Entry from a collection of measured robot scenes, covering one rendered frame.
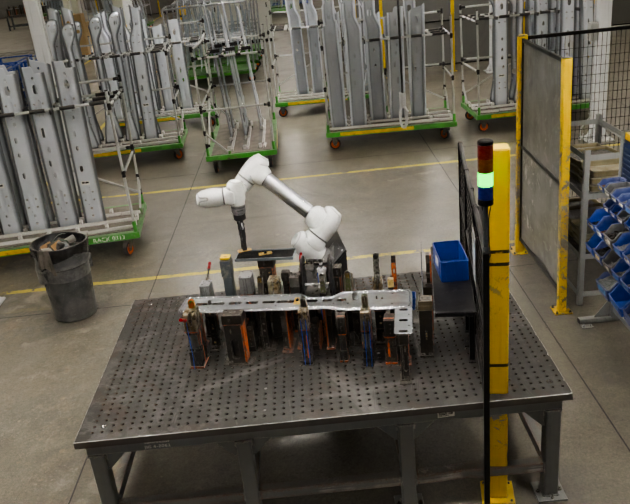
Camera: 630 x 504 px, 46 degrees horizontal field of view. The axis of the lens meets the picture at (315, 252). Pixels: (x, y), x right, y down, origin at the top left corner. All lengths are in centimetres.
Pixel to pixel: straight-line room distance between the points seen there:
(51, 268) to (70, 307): 42
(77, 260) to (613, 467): 448
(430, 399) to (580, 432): 131
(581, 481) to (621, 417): 69
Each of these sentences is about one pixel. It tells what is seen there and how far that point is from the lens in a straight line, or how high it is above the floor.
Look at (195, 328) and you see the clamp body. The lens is 427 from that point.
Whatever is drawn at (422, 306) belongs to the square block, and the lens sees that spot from 410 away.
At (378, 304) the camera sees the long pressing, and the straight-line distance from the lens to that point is 420.
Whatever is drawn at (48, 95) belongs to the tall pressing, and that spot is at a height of 170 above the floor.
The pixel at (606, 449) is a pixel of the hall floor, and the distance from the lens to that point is 483.
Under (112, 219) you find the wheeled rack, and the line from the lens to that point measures 846.
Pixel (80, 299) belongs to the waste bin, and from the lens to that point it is 683.
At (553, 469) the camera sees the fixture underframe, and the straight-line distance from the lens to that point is 434.
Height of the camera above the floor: 296
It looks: 23 degrees down
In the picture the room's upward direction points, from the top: 6 degrees counter-clockwise
